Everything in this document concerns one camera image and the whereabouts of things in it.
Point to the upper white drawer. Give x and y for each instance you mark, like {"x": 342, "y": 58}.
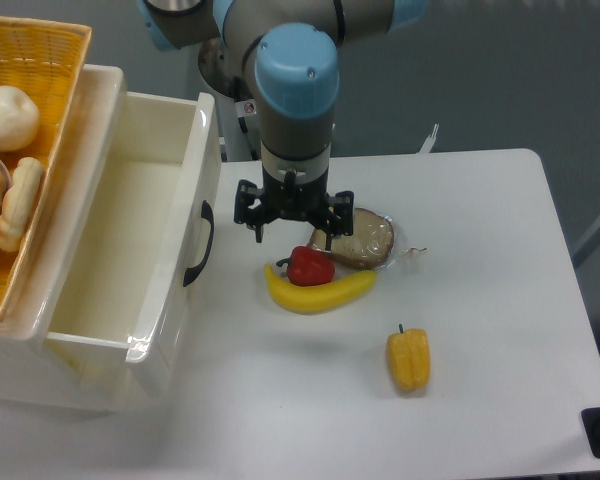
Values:
{"x": 124, "y": 305}

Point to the white round bun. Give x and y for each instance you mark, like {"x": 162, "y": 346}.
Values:
{"x": 19, "y": 119}

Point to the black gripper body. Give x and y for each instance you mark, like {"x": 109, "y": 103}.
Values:
{"x": 294, "y": 190}

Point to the red mangosteen fruit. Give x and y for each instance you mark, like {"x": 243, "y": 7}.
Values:
{"x": 308, "y": 267}

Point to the wrapped bread slice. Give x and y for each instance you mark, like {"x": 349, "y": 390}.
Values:
{"x": 377, "y": 242}

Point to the yellow banana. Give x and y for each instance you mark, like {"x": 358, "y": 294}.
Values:
{"x": 320, "y": 298}

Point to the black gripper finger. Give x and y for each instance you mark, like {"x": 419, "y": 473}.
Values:
{"x": 254, "y": 208}
{"x": 334, "y": 216}

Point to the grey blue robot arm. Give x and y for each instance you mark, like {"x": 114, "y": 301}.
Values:
{"x": 286, "y": 52}

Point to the yellow wicker basket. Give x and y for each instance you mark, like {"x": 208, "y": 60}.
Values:
{"x": 44, "y": 59}

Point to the beige bread loaf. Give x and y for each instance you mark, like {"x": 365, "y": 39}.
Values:
{"x": 18, "y": 202}

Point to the yellow bell pepper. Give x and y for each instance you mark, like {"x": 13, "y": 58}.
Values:
{"x": 408, "y": 357}

